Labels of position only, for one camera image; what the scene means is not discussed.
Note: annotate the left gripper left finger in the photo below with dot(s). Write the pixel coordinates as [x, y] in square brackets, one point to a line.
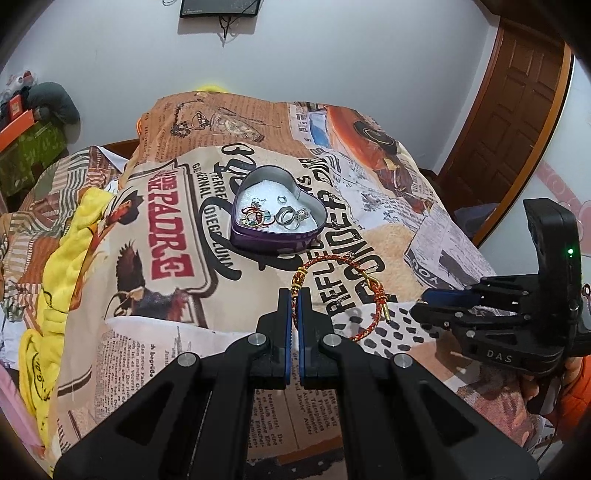
[191, 421]

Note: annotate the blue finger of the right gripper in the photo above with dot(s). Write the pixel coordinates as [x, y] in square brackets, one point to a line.
[489, 290]
[482, 318]

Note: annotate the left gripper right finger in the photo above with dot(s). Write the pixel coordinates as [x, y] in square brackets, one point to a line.
[398, 420]

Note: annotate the purple heart-shaped tin box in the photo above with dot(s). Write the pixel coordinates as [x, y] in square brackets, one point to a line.
[272, 214]

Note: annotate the yellow fleece blanket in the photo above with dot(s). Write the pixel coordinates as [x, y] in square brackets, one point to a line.
[41, 349]

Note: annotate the brown wooden door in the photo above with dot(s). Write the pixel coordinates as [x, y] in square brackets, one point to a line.
[508, 127]

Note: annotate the newspaper print bed blanket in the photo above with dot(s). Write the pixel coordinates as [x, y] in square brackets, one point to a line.
[161, 276]

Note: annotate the green patterned storage box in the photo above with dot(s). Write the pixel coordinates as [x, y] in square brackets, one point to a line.
[29, 155]

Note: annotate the orange box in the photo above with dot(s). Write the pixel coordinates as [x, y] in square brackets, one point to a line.
[16, 128]

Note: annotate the grey plush pillow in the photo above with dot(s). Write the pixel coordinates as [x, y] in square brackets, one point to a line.
[50, 100]

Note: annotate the small wall monitor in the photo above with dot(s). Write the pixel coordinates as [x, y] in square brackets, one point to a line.
[216, 8]

